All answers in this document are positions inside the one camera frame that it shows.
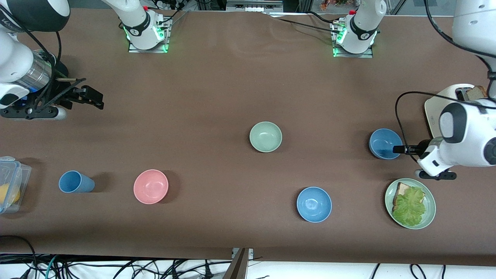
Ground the blue bowl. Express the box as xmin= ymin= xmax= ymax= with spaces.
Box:
xmin=369 ymin=128 xmax=403 ymax=160
xmin=296 ymin=186 xmax=332 ymax=223

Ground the pale green bowl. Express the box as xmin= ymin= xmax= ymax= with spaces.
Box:
xmin=249 ymin=121 xmax=282 ymax=153

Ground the pink bowl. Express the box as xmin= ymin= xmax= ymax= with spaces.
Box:
xmin=133 ymin=169 xmax=169 ymax=205

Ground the toast slice under lettuce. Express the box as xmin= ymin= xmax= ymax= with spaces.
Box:
xmin=393 ymin=182 xmax=426 ymax=213

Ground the cream toaster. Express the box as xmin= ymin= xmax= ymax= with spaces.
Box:
xmin=424 ymin=83 xmax=489 ymax=139

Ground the pale green plate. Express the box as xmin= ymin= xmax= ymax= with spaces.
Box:
xmin=385 ymin=178 xmax=437 ymax=230

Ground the green lettuce leaf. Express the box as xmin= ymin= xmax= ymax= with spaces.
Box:
xmin=392 ymin=187 xmax=427 ymax=227

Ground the clear plastic container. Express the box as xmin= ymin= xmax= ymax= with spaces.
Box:
xmin=0 ymin=156 xmax=32 ymax=214

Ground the bread slice in toaster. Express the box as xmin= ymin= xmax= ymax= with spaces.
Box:
xmin=465 ymin=86 xmax=488 ymax=102

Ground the blue cup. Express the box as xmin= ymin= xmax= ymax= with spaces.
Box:
xmin=59 ymin=170 xmax=95 ymax=193

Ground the yellow fruit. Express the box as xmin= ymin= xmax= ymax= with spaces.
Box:
xmin=0 ymin=184 xmax=21 ymax=206

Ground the colourful snack packet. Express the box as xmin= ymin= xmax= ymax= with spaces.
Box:
xmin=320 ymin=0 xmax=351 ymax=10

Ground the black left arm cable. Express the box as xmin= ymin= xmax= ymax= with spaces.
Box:
xmin=395 ymin=0 xmax=496 ymax=163

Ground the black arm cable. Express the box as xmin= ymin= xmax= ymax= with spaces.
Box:
xmin=395 ymin=0 xmax=496 ymax=163
xmin=8 ymin=17 xmax=86 ymax=111

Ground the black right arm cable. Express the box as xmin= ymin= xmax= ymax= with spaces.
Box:
xmin=8 ymin=17 xmax=86 ymax=111

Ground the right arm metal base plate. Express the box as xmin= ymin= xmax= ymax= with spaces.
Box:
xmin=128 ymin=10 xmax=170 ymax=53

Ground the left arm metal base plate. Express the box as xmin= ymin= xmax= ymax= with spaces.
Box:
xmin=332 ymin=21 xmax=374 ymax=59

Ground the black base power cable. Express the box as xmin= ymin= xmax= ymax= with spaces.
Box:
xmin=267 ymin=15 xmax=341 ymax=33
xmin=157 ymin=8 xmax=190 ymax=31
xmin=308 ymin=11 xmax=338 ymax=24

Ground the black looped floor cable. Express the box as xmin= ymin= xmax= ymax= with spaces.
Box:
xmin=0 ymin=235 xmax=38 ymax=279

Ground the teal cable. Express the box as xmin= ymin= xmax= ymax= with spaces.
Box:
xmin=45 ymin=255 xmax=60 ymax=279

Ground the metal table bracket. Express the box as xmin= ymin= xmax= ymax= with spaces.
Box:
xmin=223 ymin=248 xmax=254 ymax=279

